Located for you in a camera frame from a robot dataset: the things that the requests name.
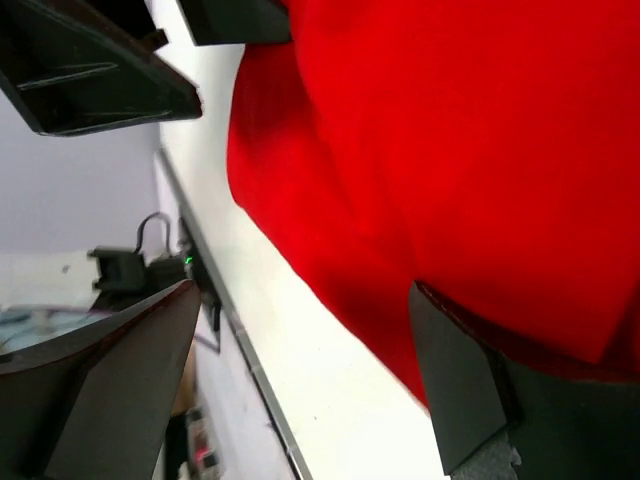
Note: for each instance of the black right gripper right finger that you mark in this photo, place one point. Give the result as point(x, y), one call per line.
point(503, 407)

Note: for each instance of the red t shirt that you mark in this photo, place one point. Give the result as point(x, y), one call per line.
point(487, 149)

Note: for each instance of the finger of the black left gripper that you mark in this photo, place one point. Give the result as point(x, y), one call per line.
point(73, 68)
point(226, 22)

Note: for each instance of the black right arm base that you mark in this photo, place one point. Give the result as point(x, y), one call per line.
point(126, 278)

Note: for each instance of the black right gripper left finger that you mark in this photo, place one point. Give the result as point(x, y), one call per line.
point(94, 403)

